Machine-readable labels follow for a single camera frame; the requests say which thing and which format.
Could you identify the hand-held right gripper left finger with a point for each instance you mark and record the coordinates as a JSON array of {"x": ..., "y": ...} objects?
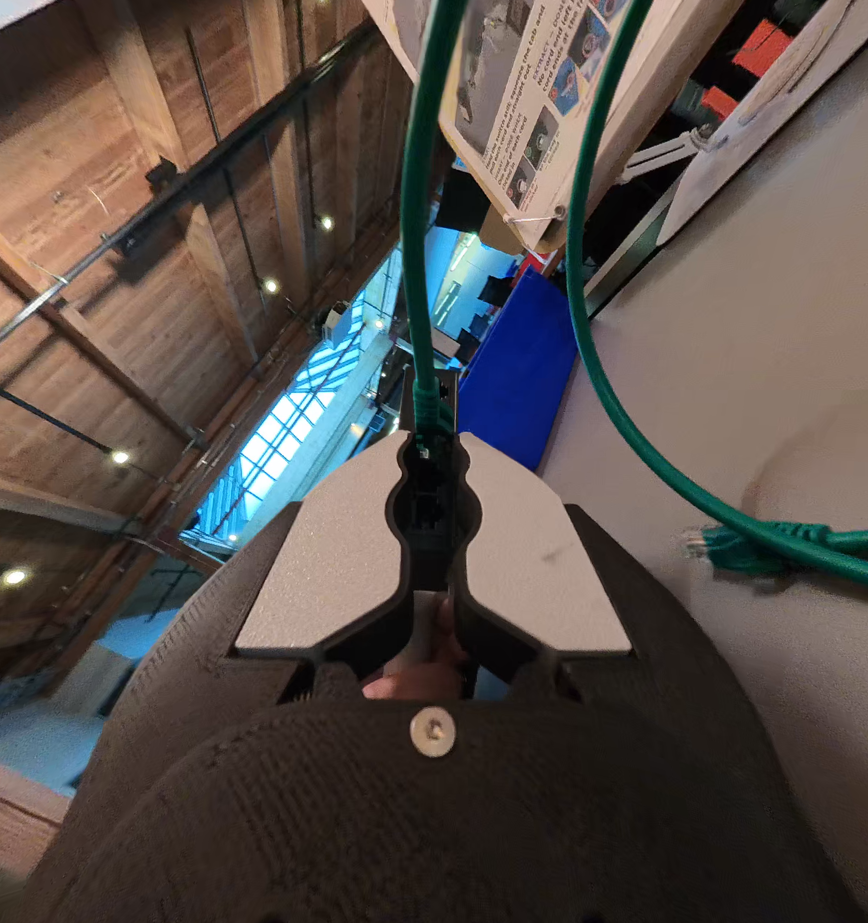
[{"x": 326, "y": 570}]

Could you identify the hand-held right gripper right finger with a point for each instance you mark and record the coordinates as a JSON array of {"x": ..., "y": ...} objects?
[{"x": 542, "y": 577}]

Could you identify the black network switch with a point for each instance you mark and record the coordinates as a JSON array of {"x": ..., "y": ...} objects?
[{"x": 434, "y": 519}]

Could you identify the blue plastic bin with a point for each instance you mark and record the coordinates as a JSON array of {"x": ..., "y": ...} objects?
[{"x": 520, "y": 368}]

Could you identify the person's left hand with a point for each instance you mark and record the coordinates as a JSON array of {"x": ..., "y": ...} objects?
[{"x": 434, "y": 670}]

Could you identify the skylight window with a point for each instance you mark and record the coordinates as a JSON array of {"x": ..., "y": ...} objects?
[{"x": 282, "y": 425}]

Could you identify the printed instruction board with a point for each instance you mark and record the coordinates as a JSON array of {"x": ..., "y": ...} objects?
[{"x": 520, "y": 108}]

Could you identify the white board stand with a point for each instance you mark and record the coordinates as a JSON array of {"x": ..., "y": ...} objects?
[{"x": 780, "y": 79}]

